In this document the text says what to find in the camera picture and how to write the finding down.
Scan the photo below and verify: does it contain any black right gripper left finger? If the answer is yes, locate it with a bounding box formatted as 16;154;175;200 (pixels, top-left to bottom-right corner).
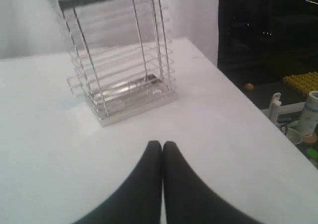
76;141;162;224

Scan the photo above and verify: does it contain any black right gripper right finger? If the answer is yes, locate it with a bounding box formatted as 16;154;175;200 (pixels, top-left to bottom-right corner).
163;141;251;224

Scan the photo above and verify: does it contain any small beige cup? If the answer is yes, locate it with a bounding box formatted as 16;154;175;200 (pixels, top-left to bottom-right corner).
285;128;303;145

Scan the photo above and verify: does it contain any small yellow ball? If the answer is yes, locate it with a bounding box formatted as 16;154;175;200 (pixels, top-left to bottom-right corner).
244;83;254;90

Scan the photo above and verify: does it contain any green round cap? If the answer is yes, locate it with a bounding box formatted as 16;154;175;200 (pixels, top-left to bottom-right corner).
306;149;318;160

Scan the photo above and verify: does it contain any white paper roll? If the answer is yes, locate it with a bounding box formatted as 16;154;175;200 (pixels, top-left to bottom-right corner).
298;90;318;136

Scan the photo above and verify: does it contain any chrome wire utensil holder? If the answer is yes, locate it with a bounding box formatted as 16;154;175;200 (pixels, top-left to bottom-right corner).
47;0;177;126

